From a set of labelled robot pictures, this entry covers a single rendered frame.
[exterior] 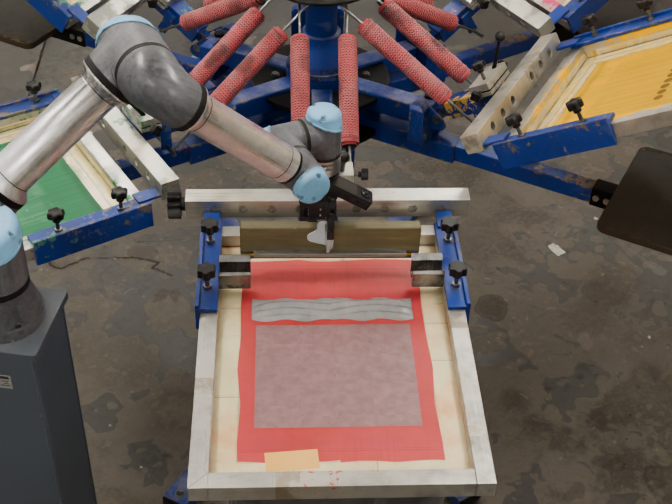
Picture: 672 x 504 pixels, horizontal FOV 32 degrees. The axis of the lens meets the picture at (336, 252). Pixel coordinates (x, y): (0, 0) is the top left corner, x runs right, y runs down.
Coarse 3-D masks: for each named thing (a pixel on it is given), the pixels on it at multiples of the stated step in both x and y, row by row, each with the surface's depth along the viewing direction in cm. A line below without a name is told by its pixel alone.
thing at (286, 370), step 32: (256, 288) 267; (288, 288) 267; (320, 288) 267; (288, 320) 259; (320, 320) 259; (256, 352) 251; (288, 352) 251; (320, 352) 251; (256, 384) 243; (288, 384) 244; (320, 384) 244; (256, 416) 237; (288, 416) 237; (320, 416) 237; (256, 448) 230; (288, 448) 230; (320, 448) 231
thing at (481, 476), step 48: (432, 240) 279; (192, 432) 228; (480, 432) 230; (192, 480) 219; (240, 480) 219; (288, 480) 220; (336, 480) 220; (384, 480) 220; (432, 480) 221; (480, 480) 221
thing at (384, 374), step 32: (352, 288) 267; (384, 288) 268; (416, 288) 268; (352, 320) 259; (384, 320) 259; (416, 320) 260; (352, 352) 251; (384, 352) 252; (416, 352) 252; (352, 384) 244; (384, 384) 244; (416, 384) 244; (352, 416) 237; (384, 416) 237; (416, 416) 238; (352, 448) 231; (384, 448) 231; (416, 448) 231
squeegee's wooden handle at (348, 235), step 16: (240, 224) 260; (256, 224) 260; (272, 224) 260; (288, 224) 260; (304, 224) 261; (336, 224) 261; (352, 224) 261; (368, 224) 261; (384, 224) 262; (400, 224) 262; (416, 224) 262; (240, 240) 261; (256, 240) 262; (272, 240) 262; (288, 240) 262; (304, 240) 262; (336, 240) 262; (352, 240) 263; (368, 240) 263; (384, 240) 263; (400, 240) 263; (416, 240) 263
